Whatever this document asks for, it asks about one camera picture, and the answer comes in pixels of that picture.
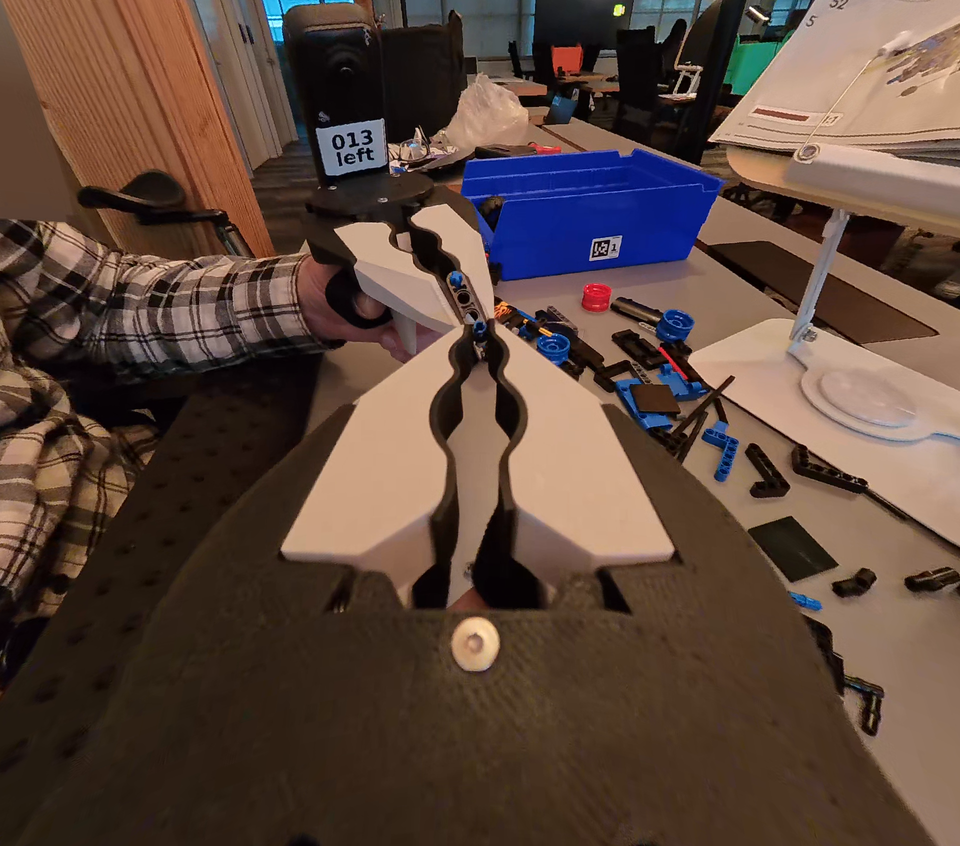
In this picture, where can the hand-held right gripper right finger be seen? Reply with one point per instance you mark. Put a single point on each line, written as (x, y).
(592, 486)

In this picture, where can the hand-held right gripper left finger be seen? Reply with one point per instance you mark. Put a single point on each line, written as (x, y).
(367, 486)

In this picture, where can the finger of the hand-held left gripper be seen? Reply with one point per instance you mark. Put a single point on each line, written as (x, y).
(461, 238)
(390, 268)

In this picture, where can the black thin beam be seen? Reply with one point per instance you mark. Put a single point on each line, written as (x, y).
(465, 295)

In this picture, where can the building instruction booklet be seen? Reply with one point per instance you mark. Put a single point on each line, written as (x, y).
(825, 73)

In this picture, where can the grey desk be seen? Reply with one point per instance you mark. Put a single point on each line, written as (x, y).
(862, 636)

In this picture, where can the person's left hand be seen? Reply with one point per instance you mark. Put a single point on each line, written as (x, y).
(311, 306)

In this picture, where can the black toy tyre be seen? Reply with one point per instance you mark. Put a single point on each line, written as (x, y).
(491, 212)

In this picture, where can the black fabric chair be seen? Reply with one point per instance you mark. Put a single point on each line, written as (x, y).
(420, 73)

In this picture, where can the blue toy panel piece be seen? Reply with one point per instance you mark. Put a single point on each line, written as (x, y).
(626, 400)
(686, 385)

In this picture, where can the black handheld device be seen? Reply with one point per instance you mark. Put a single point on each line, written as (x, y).
(502, 151)

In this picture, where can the clear safety glasses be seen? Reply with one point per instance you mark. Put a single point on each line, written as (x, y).
(414, 148)

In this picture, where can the black square panel piece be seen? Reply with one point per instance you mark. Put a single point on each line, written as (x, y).
(791, 547)
(654, 398)

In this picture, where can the blue storage bin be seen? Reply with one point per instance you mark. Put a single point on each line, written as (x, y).
(570, 238)

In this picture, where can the red hand tool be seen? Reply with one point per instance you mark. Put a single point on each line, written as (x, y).
(544, 148)

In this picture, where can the crumpled clear plastic wrap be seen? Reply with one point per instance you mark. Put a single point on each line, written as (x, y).
(487, 111)

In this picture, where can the blue angled beam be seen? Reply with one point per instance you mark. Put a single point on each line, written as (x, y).
(721, 441)

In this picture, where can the blue toy wheel hub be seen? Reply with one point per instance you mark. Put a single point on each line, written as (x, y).
(553, 349)
(675, 325)

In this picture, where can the red toy wheel hub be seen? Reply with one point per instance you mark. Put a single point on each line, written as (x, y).
(596, 297)

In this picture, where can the neighbouring grey table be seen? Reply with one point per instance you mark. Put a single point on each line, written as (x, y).
(570, 133)

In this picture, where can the scattered black toy beams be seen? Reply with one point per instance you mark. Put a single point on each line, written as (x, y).
(769, 471)

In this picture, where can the black curved panel piece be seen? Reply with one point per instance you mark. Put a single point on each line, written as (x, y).
(636, 310)

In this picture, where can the white rounded board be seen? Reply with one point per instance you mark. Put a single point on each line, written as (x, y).
(750, 373)

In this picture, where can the orange office chair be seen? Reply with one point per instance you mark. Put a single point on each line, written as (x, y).
(568, 58)

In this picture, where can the black chair armrest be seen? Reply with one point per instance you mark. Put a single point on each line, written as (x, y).
(150, 193)

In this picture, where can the black office chair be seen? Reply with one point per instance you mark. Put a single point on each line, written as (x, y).
(637, 66)

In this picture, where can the black monitor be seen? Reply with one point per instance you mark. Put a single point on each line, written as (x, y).
(585, 10)

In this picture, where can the person's plaid shirt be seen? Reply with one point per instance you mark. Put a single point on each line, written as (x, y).
(60, 486)

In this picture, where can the green box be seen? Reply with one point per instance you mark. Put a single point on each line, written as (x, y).
(754, 66)

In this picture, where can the black stand pole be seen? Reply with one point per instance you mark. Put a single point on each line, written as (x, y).
(735, 21)

